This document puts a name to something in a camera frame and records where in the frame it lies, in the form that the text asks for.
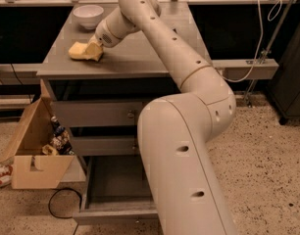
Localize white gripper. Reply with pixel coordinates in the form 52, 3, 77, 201
85, 20, 121, 62

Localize yellow sponge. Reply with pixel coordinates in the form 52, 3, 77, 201
69, 42, 88, 60

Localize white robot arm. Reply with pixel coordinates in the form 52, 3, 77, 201
95, 0, 238, 235

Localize grey wooden drawer cabinet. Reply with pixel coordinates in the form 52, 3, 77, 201
36, 1, 217, 164

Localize grey top drawer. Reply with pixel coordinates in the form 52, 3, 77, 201
52, 101, 143, 127

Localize grey middle drawer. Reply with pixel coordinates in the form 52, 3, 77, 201
71, 136, 139, 156

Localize grey open bottom drawer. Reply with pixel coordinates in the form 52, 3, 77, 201
74, 155, 158, 225

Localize white ceramic bowl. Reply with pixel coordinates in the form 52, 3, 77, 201
73, 5, 104, 29

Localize bottles in cardboard box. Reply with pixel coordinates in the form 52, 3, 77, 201
42, 117, 74, 156

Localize open cardboard box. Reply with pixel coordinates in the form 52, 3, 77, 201
0, 99, 75, 189

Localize red white shoe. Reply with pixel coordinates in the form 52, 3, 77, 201
0, 164, 13, 188

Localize dark grey side cabinet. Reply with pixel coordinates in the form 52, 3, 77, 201
267, 23, 300, 125

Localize black floor cable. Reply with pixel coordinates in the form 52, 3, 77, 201
47, 187, 83, 235

